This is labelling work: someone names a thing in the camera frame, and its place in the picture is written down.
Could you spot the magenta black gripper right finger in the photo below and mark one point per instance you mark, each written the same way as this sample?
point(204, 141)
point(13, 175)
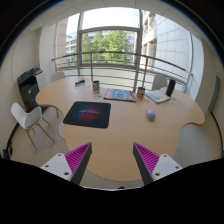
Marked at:
point(153, 166)

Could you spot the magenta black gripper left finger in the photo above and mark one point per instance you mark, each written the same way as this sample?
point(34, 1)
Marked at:
point(70, 166)

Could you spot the purple computer mouse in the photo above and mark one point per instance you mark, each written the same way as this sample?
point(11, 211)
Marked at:
point(150, 115)

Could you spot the black mouse pad red pattern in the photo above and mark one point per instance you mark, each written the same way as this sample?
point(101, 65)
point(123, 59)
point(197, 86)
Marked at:
point(88, 114)

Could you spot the wooden meeting table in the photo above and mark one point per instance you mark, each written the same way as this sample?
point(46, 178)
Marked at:
point(112, 148)

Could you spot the white chair wooden legs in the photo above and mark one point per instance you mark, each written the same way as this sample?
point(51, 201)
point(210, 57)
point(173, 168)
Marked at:
point(27, 120)

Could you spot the light blue open book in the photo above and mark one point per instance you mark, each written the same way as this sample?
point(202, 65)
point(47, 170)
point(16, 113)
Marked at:
point(157, 96)

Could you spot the dark mug right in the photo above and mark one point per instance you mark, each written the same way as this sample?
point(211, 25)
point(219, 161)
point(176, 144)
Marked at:
point(140, 92)

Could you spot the dark mug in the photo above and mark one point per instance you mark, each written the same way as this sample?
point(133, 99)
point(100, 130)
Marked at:
point(140, 92)
point(96, 85)

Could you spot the black cylindrical speaker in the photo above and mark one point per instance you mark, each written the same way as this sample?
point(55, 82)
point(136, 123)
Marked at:
point(170, 87)

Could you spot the colourful magazine on table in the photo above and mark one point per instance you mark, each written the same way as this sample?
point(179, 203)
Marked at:
point(121, 95)

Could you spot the small dark box on table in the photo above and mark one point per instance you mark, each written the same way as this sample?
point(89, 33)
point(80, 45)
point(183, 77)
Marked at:
point(80, 82)

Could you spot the white chair behind table right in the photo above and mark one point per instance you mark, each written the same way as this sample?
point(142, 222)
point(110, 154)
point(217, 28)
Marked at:
point(159, 82)

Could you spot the white chair behind table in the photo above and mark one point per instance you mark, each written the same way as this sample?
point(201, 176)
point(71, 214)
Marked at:
point(57, 76)
point(159, 82)

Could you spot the dark mug left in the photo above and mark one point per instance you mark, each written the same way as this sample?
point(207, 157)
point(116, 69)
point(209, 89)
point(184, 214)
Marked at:
point(96, 85)

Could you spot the white chair behind table left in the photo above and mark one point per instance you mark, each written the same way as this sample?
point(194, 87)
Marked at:
point(57, 76)

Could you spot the black office printer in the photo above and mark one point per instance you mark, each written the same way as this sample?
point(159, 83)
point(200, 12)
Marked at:
point(28, 87)

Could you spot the metal balcony railing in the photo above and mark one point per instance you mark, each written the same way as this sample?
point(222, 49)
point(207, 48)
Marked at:
point(122, 69)

